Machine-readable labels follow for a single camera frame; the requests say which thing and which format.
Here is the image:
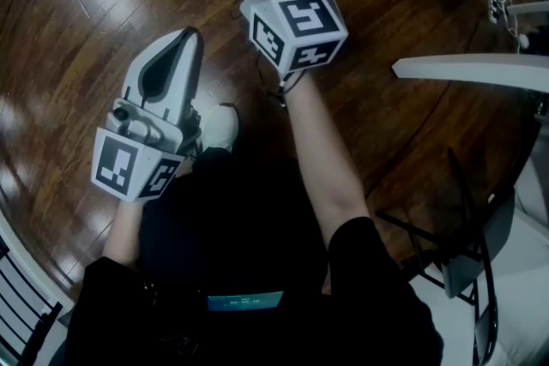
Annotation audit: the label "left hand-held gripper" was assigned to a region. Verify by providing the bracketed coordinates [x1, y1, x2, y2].
[90, 26, 204, 203]

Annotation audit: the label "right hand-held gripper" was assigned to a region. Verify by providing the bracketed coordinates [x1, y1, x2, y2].
[224, 0, 349, 76]

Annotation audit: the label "person's right forearm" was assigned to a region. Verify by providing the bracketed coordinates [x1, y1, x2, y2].
[281, 71, 373, 297]

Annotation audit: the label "person's left forearm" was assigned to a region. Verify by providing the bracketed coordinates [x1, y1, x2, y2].
[101, 198, 148, 270]

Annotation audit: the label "person's white shoe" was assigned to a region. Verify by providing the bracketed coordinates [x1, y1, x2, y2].
[201, 103, 240, 152]

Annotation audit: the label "person's black trousers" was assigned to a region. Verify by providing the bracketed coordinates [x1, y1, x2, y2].
[139, 145, 332, 297]

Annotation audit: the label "dark table with white legs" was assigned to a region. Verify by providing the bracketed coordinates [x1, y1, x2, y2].
[391, 53, 549, 93]

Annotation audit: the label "chest-mounted screen device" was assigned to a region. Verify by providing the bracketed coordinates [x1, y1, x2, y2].
[207, 291, 286, 313]

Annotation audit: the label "black metal railing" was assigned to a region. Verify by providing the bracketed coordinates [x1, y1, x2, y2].
[0, 238, 64, 362]

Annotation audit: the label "person's black shirt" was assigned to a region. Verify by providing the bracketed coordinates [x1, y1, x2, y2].
[49, 216, 445, 366]

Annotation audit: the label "black chair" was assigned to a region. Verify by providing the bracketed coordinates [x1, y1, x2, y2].
[376, 147, 518, 366]

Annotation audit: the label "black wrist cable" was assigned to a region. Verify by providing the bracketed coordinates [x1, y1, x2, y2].
[265, 71, 309, 109]

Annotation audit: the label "white power strip with cable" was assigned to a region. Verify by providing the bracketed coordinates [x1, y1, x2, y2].
[477, 0, 532, 53]

